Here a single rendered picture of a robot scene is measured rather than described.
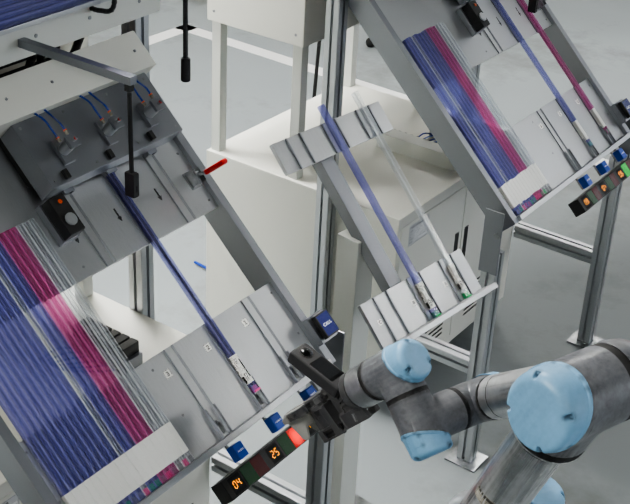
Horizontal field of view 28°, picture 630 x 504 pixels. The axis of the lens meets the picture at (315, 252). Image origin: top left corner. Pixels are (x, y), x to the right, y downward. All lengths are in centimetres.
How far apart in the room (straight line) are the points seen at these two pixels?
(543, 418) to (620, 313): 246
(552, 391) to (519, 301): 244
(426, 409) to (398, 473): 130
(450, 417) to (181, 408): 48
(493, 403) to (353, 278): 73
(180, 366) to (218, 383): 8
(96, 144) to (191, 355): 42
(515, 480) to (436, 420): 25
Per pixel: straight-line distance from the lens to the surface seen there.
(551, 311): 412
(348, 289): 273
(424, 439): 206
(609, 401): 175
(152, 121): 240
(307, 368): 219
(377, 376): 208
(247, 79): 573
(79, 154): 229
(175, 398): 224
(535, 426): 175
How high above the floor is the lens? 212
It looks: 29 degrees down
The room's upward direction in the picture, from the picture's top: 3 degrees clockwise
